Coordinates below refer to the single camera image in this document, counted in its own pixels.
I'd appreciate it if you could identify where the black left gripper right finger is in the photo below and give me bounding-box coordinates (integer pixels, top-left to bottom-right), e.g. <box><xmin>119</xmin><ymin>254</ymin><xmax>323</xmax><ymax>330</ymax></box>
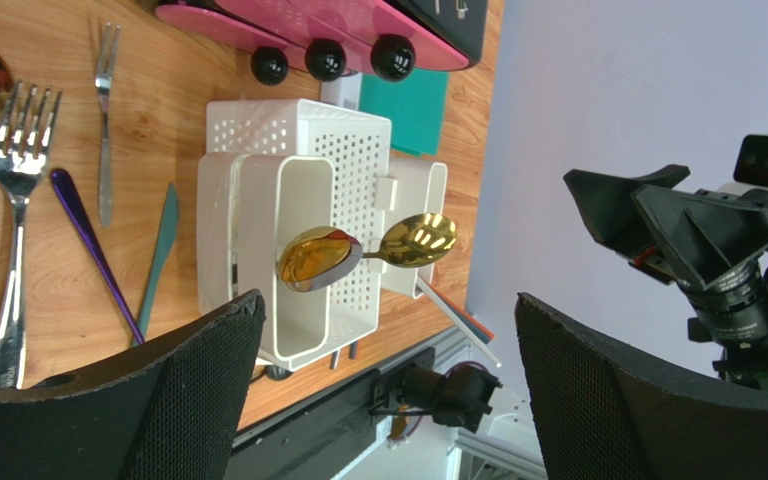
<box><xmin>515</xmin><ymin>293</ymin><xmax>768</xmax><ymax>479</ymax></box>

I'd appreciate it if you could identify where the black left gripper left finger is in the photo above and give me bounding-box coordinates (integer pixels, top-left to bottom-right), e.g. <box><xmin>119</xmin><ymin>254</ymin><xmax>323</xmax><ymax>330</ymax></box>
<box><xmin>0</xmin><ymin>290</ymin><xmax>266</xmax><ymax>479</ymax></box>

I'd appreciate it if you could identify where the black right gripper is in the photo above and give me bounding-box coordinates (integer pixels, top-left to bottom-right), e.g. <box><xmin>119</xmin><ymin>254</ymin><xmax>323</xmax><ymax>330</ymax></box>
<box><xmin>564</xmin><ymin>164</ymin><xmax>768</xmax><ymax>391</ymax></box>

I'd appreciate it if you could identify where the teal plastic knife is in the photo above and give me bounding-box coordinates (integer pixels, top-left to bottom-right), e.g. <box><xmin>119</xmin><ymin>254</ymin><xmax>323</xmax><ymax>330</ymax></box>
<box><xmin>137</xmin><ymin>183</ymin><xmax>180</xmax><ymax>339</ymax></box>

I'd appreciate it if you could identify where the gold spoon in caddy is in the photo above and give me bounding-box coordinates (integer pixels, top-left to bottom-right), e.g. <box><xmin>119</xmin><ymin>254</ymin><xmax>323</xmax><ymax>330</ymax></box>
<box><xmin>276</xmin><ymin>226</ymin><xmax>379</xmax><ymax>293</ymax></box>

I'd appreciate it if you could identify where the white perforated utensil caddy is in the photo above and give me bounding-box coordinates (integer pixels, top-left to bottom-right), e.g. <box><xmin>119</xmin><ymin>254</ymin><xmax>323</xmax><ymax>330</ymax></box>
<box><xmin>196</xmin><ymin>99</ymin><xmax>448</xmax><ymax>371</ymax></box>

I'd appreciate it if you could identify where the gold slotted spoon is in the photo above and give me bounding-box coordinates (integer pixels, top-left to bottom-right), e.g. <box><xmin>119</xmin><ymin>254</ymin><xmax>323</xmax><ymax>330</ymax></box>
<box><xmin>362</xmin><ymin>212</ymin><xmax>457</xmax><ymax>268</ymax></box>

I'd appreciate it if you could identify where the purple metal spoon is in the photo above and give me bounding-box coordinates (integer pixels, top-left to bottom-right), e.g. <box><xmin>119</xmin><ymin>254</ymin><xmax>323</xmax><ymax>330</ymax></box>
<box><xmin>50</xmin><ymin>168</ymin><xmax>145</xmax><ymax>345</ymax></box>

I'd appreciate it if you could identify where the large silver fork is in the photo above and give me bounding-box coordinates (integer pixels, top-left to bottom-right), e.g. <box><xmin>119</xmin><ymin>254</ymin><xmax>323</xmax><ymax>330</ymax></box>
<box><xmin>0</xmin><ymin>81</ymin><xmax>62</xmax><ymax>389</ymax></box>

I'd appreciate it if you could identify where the small silver fork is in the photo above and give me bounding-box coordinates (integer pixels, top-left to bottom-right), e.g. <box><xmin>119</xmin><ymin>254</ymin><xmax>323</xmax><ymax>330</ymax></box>
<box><xmin>94</xmin><ymin>22</ymin><xmax>121</xmax><ymax>227</ymax></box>

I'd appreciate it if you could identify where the teal cutting mat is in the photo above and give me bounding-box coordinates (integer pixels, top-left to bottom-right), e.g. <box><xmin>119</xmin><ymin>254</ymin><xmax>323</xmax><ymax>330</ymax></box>
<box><xmin>359</xmin><ymin>69</ymin><xmax>449</xmax><ymax>156</ymax></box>

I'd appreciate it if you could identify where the black and pink drawer box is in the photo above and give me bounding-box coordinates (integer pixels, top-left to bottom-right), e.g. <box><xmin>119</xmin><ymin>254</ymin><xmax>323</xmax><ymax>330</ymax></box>
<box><xmin>154</xmin><ymin>0</ymin><xmax>488</xmax><ymax>86</ymax></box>

